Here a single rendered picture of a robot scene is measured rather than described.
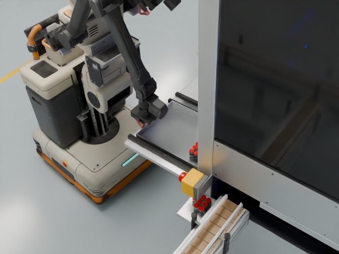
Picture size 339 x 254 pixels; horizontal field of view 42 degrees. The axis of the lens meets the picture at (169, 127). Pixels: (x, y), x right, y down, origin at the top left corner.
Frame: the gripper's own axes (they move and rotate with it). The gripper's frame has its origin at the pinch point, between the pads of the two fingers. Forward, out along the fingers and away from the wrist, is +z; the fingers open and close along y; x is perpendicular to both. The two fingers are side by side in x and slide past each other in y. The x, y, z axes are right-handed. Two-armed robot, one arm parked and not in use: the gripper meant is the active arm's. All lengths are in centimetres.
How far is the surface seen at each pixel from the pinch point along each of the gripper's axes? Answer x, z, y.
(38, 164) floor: -3, 108, -81
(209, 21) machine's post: -13, -80, 27
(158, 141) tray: -1.0, 1.4, 9.5
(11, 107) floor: 23, 119, -142
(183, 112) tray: 20.1, 1.3, 7.9
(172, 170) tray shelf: -10.0, -1.0, 24.1
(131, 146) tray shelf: -9.7, 3.1, 1.9
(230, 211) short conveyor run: -16, -12, 54
